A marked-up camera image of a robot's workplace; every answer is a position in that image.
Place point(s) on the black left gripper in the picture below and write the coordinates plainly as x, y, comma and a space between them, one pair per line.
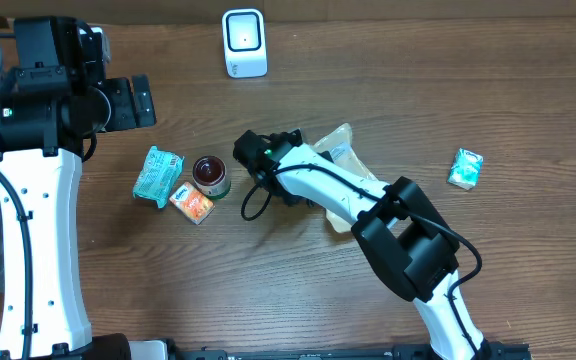
126, 95

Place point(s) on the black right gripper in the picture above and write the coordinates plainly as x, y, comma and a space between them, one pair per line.
296, 199

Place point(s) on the green wet wipes pack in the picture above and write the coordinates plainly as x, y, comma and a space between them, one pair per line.
159, 174

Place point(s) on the beige paper pouch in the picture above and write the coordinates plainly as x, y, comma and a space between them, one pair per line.
339, 145

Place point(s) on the orange tissue pack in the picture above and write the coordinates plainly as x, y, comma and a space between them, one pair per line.
195, 206

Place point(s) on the teal tissue pack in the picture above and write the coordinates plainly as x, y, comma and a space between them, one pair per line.
465, 170

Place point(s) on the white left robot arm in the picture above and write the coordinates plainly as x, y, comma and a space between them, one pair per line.
44, 123

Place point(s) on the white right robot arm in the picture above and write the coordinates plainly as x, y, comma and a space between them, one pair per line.
407, 243

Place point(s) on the white barcode scanner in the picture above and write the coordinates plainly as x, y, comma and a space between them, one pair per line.
244, 43

